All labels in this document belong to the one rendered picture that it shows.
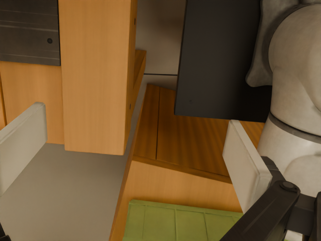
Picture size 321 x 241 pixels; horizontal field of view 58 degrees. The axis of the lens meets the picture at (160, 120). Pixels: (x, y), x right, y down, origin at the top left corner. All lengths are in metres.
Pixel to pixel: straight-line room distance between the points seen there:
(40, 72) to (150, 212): 0.47
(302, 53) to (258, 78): 0.19
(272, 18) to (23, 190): 1.78
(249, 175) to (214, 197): 0.74
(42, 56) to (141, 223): 0.49
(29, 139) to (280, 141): 0.39
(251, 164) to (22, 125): 0.13
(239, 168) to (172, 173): 0.66
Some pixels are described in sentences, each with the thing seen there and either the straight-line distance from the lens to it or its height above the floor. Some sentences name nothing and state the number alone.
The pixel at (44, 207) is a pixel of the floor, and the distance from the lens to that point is 2.09.
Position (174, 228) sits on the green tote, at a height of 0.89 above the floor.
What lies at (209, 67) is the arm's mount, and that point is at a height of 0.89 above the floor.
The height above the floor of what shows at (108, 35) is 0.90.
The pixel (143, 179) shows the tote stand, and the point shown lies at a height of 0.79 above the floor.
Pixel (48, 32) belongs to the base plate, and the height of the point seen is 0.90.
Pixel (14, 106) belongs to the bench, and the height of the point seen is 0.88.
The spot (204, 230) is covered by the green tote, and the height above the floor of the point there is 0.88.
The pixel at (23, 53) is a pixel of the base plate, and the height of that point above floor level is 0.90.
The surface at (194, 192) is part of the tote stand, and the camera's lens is 0.88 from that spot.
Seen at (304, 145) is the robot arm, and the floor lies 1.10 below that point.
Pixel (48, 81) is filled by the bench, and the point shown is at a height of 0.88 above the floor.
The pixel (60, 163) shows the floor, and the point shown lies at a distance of 1.86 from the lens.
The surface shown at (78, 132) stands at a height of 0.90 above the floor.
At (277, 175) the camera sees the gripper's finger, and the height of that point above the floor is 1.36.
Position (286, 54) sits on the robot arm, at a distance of 0.50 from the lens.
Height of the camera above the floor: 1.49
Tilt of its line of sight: 67 degrees down
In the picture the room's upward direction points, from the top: 178 degrees counter-clockwise
